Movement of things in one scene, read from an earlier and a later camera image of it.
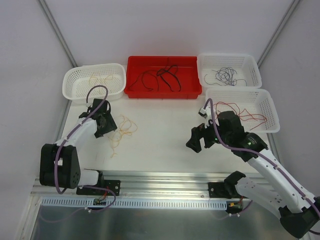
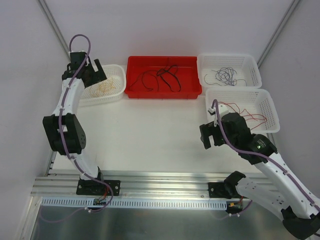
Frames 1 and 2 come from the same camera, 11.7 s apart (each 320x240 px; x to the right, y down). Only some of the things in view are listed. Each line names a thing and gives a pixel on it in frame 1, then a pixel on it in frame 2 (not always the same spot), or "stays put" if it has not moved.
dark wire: [225, 75] stays put
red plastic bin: [162, 77] stays put
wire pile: [126, 127] -> [98, 91]
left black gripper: [105, 124] -> [93, 75]
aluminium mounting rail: [147, 184] stays put
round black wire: [147, 89] stays put
